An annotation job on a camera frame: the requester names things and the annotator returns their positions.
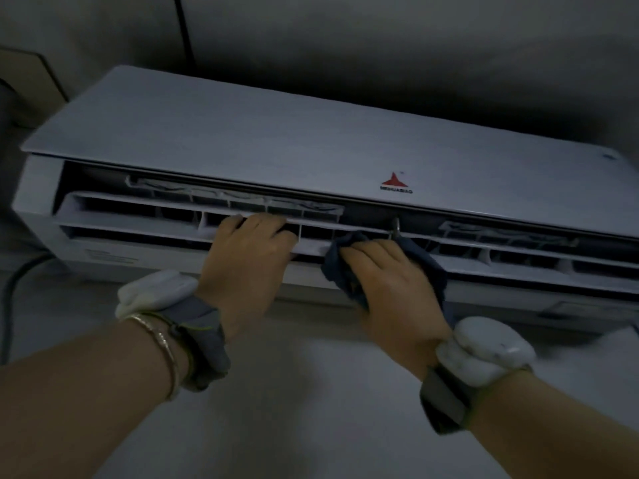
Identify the person's left hand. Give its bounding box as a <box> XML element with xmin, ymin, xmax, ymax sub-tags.
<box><xmin>194</xmin><ymin>212</ymin><xmax>299</xmax><ymax>343</ymax></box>

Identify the person's right hand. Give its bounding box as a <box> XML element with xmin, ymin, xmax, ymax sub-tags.
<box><xmin>339</xmin><ymin>238</ymin><xmax>453</xmax><ymax>381</ymax></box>

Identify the dark blue cleaning cloth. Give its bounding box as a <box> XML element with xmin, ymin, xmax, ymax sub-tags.
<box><xmin>320</xmin><ymin>231</ymin><xmax>456</xmax><ymax>329</ymax></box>

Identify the white air conditioner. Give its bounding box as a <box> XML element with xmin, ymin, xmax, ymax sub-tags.
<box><xmin>11</xmin><ymin>64</ymin><xmax>639</xmax><ymax>336</ymax></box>

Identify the person's right forearm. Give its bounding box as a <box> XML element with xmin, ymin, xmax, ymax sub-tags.
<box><xmin>467</xmin><ymin>369</ymin><xmax>639</xmax><ymax>479</ymax></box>

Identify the person's left forearm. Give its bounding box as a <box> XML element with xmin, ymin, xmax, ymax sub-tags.
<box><xmin>0</xmin><ymin>319</ymin><xmax>183</xmax><ymax>479</ymax></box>

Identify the white wrist tracker grey strap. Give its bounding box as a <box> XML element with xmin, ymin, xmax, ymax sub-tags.
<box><xmin>114</xmin><ymin>269</ymin><xmax>232</xmax><ymax>393</ymax></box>
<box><xmin>419</xmin><ymin>315</ymin><xmax>538</xmax><ymax>436</ymax></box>

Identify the gold bracelet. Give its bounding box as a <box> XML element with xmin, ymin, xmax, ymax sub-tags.
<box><xmin>121</xmin><ymin>312</ymin><xmax>182</xmax><ymax>402</ymax></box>

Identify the grey power cable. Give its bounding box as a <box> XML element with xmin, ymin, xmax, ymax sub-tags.
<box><xmin>0</xmin><ymin>253</ymin><xmax>57</xmax><ymax>366</ymax></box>

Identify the beige wall cover plate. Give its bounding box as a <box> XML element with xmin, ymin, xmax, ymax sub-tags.
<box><xmin>0</xmin><ymin>44</ymin><xmax>70</xmax><ymax>130</ymax></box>

